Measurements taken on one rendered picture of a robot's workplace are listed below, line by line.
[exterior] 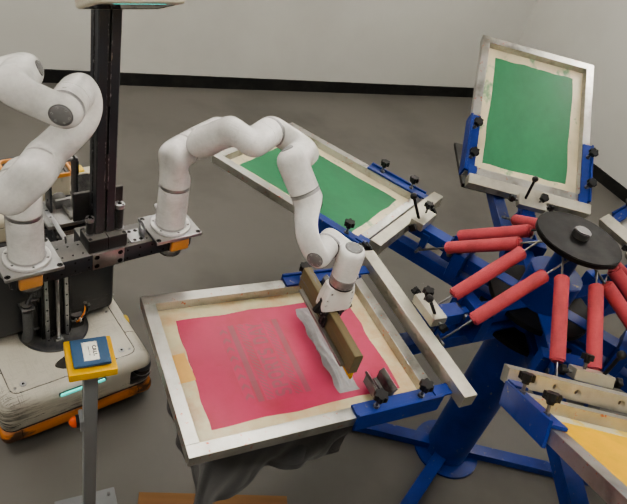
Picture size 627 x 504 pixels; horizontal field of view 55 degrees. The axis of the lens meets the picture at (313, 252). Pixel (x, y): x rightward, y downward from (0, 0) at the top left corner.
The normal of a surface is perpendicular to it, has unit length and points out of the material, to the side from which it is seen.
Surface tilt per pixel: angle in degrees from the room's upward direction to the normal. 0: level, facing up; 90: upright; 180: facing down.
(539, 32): 90
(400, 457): 0
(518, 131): 32
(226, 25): 90
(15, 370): 0
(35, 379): 0
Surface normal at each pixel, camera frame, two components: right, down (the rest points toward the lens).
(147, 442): 0.23, -0.77
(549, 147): 0.14, -0.33
